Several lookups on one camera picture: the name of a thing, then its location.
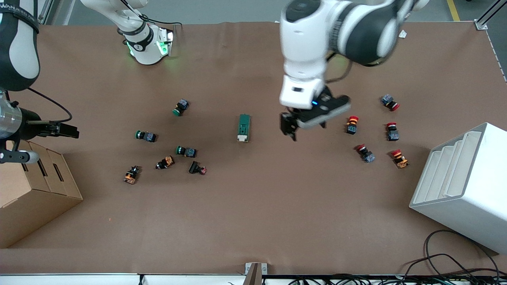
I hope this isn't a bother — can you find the aluminium frame post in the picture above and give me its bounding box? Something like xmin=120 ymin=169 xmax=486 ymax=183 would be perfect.
xmin=474 ymin=0 xmax=507 ymax=30

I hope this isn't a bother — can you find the white table edge rail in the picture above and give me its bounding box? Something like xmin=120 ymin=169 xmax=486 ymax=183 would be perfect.
xmin=0 ymin=273 xmax=246 ymax=285

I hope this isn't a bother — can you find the brown paper table cover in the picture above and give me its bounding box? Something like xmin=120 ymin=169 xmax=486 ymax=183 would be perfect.
xmin=0 ymin=20 xmax=507 ymax=276

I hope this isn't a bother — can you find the black floor cable bundle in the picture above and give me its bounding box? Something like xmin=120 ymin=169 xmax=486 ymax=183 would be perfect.
xmin=289 ymin=230 xmax=507 ymax=285

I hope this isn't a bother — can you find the brown cardboard box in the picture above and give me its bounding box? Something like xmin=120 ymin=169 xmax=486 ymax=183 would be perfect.
xmin=0 ymin=139 xmax=84 ymax=249

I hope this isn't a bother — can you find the grey metal bracket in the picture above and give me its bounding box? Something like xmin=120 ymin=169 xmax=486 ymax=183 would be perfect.
xmin=245 ymin=262 xmax=268 ymax=285

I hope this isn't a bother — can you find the white stepped plastic rack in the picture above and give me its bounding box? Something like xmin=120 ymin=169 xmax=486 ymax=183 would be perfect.
xmin=409 ymin=122 xmax=507 ymax=255

